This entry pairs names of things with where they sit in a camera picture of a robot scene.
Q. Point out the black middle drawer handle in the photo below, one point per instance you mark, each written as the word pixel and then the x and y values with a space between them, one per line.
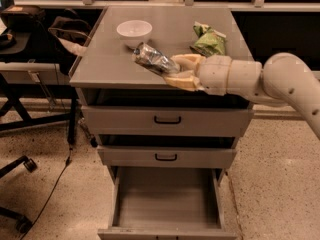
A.
pixel 165 158

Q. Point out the grey drawer cabinet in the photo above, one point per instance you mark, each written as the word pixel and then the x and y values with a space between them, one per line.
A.
pixel 107 76

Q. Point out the white ceramic bowl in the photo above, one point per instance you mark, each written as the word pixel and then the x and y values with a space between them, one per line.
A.
pixel 134 32

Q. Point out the grey middle drawer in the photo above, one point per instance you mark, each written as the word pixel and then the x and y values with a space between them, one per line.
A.
pixel 187 157

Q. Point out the black bag on desk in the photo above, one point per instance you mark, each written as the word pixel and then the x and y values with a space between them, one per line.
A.
pixel 22 18

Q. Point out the grey drawer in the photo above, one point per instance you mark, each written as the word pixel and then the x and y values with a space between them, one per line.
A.
pixel 139 121
pixel 187 157
pixel 166 204

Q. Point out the grey top drawer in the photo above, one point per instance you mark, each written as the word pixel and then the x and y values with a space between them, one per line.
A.
pixel 139 121

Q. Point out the black top drawer handle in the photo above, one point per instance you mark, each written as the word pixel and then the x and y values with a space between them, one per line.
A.
pixel 167 121

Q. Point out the green chip bag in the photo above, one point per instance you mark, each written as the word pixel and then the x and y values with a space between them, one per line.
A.
pixel 210 42

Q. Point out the dark brown bag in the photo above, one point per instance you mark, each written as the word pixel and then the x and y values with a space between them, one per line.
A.
pixel 73 30

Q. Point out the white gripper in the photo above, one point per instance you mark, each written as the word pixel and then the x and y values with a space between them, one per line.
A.
pixel 214 74

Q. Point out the silver redbull can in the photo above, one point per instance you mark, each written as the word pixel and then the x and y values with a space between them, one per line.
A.
pixel 153 60

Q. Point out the black drawer handle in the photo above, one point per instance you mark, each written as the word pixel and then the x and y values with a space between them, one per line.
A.
pixel 165 158
pixel 167 121

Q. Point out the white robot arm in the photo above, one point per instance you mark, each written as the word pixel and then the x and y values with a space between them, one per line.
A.
pixel 283 80

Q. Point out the grey bottom drawer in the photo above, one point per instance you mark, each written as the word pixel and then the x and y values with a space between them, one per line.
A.
pixel 166 204

